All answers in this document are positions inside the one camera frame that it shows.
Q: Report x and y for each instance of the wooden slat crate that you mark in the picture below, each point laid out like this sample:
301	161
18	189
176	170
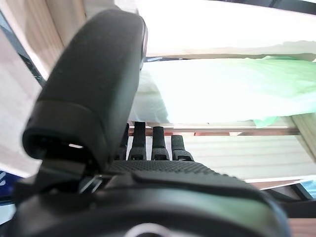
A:
234	158

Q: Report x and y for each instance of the napa cabbage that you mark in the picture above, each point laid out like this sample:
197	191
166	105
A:
222	89

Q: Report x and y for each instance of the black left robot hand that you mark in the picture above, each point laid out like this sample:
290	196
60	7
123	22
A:
93	86

